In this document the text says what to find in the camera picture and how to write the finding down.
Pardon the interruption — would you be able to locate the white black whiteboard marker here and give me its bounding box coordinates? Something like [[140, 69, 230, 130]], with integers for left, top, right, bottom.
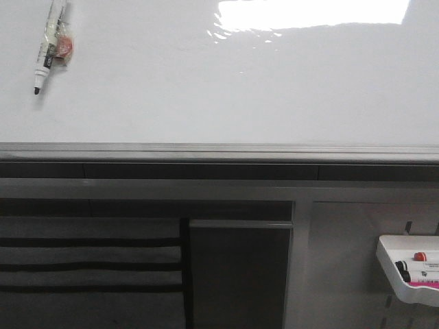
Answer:
[[34, 1, 73, 95]]

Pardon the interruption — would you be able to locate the dark grey cabinet panel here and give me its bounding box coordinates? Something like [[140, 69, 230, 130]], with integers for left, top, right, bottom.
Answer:
[[190, 219, 293, 328]]

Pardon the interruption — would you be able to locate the black capped marker in tray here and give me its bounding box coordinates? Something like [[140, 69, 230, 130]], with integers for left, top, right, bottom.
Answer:
[[394, 260, 439, 283]]

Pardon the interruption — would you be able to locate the red capped marker in tray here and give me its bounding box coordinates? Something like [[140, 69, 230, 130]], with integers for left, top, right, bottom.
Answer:
[[414, 252, 439, 263]]

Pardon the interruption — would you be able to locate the white plastic marker tray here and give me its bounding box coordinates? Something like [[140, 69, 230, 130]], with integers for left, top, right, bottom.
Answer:
[[376, 234, 438, 307]]

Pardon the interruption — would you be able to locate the pink eraser in tray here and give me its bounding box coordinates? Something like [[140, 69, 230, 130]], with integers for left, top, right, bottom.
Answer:
[[409, 282, 439, 289]]

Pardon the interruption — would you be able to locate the white whiteboard with aluminium frame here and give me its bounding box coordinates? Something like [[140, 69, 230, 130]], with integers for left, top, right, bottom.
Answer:
[[1, 1, 438, 163]]

